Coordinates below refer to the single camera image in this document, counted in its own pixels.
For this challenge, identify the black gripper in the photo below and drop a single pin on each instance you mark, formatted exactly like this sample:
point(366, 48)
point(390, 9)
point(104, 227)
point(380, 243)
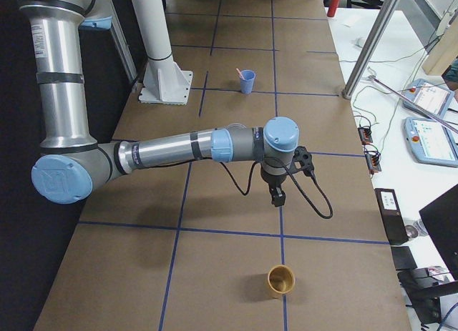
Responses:
point(273, 181)

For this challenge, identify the pink chopstick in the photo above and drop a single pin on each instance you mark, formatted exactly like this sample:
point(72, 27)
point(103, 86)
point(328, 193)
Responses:
point(239, 73)

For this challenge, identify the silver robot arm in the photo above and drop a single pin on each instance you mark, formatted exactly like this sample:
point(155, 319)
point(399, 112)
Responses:
point(74, 164)

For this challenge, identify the blue ribbed plastic cup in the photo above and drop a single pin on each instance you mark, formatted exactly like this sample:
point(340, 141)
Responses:
point(247, 79)

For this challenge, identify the brown paper table cover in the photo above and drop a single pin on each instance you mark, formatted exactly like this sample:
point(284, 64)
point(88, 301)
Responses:
point(189, 247)

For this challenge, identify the lower orange connector block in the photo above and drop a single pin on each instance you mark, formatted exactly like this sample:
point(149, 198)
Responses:
point(373, 161)

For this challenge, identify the orange connector block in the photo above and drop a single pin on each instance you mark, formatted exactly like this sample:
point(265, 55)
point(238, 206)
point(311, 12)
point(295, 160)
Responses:
point(365, 135)
point(373, 161)

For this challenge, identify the upper orange connector block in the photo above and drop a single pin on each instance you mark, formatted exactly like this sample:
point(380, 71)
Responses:
point(365, 135)

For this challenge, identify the black box white label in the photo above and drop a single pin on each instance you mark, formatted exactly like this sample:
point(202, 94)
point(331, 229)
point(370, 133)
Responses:
point(391, 216)

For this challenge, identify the lower teach pendant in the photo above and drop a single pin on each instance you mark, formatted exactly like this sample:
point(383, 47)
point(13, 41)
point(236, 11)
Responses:
point(430, 142)

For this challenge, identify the teach pendant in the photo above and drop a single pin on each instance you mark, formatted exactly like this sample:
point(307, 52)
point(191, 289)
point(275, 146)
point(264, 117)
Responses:
point(430, 142)
point(435, 98)

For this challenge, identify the black monitor corner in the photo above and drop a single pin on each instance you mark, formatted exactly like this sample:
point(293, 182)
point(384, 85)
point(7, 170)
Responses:
point(440, 219)

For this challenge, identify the upper teach pendant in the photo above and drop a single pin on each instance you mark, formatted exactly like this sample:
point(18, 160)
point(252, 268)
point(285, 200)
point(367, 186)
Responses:
point(435, 98)

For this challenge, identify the red cylinder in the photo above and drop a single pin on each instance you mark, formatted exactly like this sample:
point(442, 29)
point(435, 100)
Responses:
point(332, 8)

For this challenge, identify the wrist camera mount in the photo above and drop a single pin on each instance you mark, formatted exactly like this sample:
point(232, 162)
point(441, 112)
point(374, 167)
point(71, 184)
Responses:
point(302, 162)

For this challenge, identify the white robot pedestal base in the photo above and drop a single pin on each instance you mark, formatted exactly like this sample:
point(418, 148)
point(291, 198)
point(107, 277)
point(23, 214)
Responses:
point(164, 81)

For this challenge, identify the aluminium frame post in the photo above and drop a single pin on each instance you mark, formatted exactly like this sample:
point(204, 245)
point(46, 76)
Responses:
point(372, 40)

